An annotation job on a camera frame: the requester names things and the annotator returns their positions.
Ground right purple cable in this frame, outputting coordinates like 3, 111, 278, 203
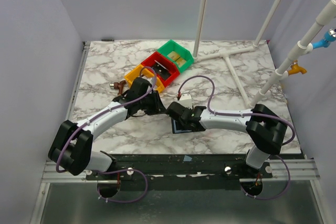
177, 76, 295, 200

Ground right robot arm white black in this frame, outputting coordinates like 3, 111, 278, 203
165, 102, 287, 178

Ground white PVC pipe frame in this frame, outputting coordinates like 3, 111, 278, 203
192, 0, 335, 108

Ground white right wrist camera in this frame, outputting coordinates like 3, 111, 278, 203
178, 93, 193, 109

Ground red plastic bin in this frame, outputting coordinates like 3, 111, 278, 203
141, 51, 180, 88

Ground brown metal faucet fitting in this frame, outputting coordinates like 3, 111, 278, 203
110, 80, 127, 95

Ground green plastic bin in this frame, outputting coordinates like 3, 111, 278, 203
157, 40, 194, 73

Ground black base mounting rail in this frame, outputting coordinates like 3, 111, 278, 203
86, 153, 308, 190

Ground orange faucet fitting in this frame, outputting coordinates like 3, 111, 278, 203
287, 60, 307, 76

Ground yellow items in green bin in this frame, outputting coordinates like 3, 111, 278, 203
167, 51, 186, 68

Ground yellow plastic bin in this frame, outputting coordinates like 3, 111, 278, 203
124, 65, 165, 93

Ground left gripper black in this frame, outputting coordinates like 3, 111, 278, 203
139, 91, 166, 116

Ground blue faucet fitting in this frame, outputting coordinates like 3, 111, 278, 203
312, 28, 336, 50

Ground aluminium extrusion rail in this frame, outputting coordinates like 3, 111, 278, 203
41, 159, 320, 183

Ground black card in red bin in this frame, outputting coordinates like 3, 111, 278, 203
152, 60, 171, 81

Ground black leather card holder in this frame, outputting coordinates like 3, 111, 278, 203
171, 119, 205, 134

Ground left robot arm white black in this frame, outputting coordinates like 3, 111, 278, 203
48, 77, 165, 179

